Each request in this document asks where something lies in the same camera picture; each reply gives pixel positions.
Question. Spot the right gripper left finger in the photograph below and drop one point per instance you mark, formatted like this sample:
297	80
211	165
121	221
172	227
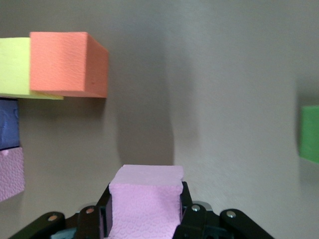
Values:
87	224

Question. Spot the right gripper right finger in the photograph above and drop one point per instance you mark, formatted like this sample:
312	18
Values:
194	221

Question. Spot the pink foam cube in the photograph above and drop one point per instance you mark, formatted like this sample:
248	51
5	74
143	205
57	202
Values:
144	206
10	171

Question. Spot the dark purple foam cube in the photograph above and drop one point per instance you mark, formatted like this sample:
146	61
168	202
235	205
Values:
8	124

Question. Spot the orange foam cube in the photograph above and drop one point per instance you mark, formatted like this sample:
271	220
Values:
59	62

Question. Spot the yellow foam cube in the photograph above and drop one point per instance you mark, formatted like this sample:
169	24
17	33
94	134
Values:
13	67

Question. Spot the green foam cube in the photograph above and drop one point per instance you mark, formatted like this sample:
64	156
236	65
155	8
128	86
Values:
310	134

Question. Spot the brown table cover sheet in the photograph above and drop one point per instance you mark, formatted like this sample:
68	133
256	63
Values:
199	74

